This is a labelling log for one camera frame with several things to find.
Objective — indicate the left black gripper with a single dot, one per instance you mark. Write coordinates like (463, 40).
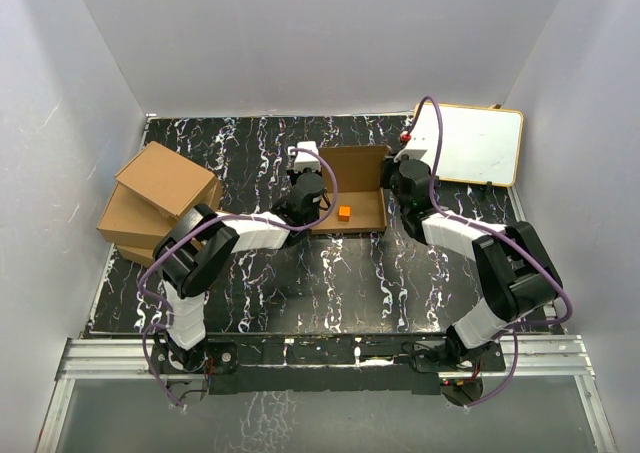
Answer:
(294, 175)

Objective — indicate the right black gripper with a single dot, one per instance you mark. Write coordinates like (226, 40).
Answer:
(388, 166)

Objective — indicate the small orange block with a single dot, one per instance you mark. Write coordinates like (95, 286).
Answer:
(344, 213)

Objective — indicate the brown cardboard box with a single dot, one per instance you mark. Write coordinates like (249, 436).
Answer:
(358, 172)

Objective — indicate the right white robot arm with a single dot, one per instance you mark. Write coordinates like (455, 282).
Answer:
(516, 274)

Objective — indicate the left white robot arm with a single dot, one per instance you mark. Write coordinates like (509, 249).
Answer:
(198, 247)

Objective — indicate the top small folded cardboard box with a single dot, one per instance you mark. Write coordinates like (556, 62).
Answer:
(169, 181)

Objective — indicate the bottom folded cardboard box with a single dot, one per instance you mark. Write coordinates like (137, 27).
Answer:
(141, 256)

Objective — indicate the middle folded cardboard box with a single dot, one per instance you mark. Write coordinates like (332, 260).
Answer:
(144, 215)

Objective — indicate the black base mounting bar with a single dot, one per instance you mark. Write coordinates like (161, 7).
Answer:
(242, 363)

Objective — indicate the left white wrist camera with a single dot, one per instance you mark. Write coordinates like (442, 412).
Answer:
(304, 157)

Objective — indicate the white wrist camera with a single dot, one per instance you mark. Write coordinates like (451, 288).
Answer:
(304, 157)
(423, 141)

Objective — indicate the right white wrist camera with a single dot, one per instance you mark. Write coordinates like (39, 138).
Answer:
(423, 141)

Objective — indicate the white board yellow frame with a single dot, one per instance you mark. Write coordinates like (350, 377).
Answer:
(480, 145)

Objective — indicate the aluminium frame rail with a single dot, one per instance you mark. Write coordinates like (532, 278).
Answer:
(529, 355)

